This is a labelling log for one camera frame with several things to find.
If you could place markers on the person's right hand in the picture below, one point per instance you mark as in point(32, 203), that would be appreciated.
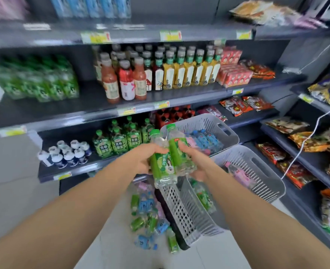
point(200, 165)

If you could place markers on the person's left hand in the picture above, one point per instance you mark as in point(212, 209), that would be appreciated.
point(141, 159)

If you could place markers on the person's right thumb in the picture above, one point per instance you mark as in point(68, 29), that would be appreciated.
point(185, 148)

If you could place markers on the person's left thumb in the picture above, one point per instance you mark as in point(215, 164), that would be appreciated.
point(160, 150)

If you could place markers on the green label drink bottle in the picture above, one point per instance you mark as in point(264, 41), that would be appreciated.
point(179, 156)
point(162, 169)

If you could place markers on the person's left forearm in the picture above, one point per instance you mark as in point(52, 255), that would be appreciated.
point(55, 221)

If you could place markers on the person's right forearm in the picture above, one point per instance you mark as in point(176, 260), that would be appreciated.
point(260, 229)

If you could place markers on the pile of blue pink bottles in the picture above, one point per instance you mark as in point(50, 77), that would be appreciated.
point(205, 141)

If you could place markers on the white plastic basket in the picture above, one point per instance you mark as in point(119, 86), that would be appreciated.
point(207, 123)
point(254, 170)

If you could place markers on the pack of red cap bottles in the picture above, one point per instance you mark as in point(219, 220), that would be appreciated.
point(173, 116)

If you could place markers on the group of green tea bottles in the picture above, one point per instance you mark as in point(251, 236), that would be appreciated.
point(120, 140)

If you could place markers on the pink snack packet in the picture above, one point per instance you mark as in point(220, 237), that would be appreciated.
point(212, 112)

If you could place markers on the yellow price tag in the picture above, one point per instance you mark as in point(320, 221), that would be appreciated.
point(162, 105)
point(306, 98)
point(126, 111)
point(238, 91)
point(12, 131)
point(62, 176)
point(95, 37)
point(170, 35)
point(244, 34)

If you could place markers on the green label bottle in basket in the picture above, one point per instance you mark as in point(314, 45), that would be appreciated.
point(204, 197)

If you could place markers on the pink label bottle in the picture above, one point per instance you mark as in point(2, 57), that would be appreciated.
point(240, 175)

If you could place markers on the pile of bottles on floor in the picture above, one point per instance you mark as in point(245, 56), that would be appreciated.
point(149, 218)

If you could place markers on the red juice bottle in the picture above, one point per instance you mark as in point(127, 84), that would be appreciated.
point(126, 81)

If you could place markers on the row of yellow tea bottles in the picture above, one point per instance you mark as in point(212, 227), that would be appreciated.
point(193, 71)

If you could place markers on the red noodle packet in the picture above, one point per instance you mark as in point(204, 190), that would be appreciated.
point(271, 152)
point(296, 173)

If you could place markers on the stack of red drink cartons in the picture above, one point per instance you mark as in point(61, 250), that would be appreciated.
point(233, 72)

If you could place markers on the group of small white bottles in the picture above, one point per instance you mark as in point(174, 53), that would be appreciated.
point(67, 155)

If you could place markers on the gray store shelf unit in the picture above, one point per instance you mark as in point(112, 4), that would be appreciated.
point(69, 109)

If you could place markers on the beige snack packet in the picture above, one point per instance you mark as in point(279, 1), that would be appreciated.
point(287, 124)

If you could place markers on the orange snack packets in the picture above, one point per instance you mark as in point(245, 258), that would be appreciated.
point(259, 69)

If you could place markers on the gray side shelf unit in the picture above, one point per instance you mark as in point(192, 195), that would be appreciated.
point(308, 165)

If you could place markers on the row of green wrapped packs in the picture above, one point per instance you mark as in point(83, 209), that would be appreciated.
point(38, 79)

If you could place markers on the pile of blue yellow packets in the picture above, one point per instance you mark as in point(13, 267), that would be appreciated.
point(329, 88)

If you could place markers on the row of blue packs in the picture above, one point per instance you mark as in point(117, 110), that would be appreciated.
point(92, 6)

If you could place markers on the pile of beige snack packets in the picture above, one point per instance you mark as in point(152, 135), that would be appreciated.
point(268, 12)

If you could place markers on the row of pink packs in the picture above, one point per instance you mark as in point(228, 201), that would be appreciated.
point(5, 6)

